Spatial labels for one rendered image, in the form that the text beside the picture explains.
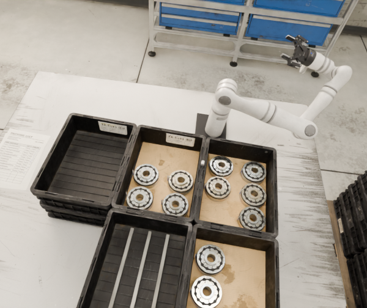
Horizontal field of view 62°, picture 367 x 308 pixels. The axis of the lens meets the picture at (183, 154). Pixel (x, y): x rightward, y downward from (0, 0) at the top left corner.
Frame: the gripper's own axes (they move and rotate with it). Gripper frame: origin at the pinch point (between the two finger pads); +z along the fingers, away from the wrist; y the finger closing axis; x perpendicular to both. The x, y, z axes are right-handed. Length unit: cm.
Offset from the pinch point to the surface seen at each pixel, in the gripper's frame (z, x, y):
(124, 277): 35, -8, 112
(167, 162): 31, 13, 67
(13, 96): 148, 166, 40
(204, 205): 13, 0, 79
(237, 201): 1, -1, 74
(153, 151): 38, 17, 64
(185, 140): 27, 10, 55
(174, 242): 21, -5, 96
